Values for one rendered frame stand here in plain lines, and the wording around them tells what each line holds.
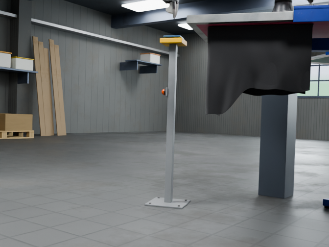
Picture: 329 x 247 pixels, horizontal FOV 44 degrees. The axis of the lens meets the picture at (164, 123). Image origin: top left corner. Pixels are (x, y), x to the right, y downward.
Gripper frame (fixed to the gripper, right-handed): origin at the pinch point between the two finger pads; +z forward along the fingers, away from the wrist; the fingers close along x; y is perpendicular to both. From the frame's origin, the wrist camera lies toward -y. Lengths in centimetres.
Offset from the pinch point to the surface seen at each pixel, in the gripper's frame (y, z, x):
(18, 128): 412, 90, -401
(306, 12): -72, 11, 40
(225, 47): -36, 24, 33
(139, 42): 374, -149, -888
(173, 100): -1.0, 48.5, 2.2
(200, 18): -24.6, 11.4, 40.6
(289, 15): -64, 12, 39
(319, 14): -77, 12, 40
